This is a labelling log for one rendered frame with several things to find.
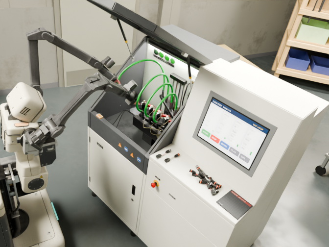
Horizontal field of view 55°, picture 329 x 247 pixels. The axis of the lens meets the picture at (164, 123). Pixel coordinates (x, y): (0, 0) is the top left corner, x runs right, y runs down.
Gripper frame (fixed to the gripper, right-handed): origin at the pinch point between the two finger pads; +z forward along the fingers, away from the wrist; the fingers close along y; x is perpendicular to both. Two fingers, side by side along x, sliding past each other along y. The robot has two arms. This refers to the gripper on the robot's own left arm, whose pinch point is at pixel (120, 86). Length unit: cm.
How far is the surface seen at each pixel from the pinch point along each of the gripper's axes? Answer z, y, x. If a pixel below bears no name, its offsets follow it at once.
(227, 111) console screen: 43, -51, -46
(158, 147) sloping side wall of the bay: 40, -35, 4
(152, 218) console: 80, -37, 46
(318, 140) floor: 266, 122, -112
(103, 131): 16.5, 1.2, 34.2
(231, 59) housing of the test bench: 39, -5, -73
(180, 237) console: 91, -59, 33
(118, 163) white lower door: 41, -10, 42
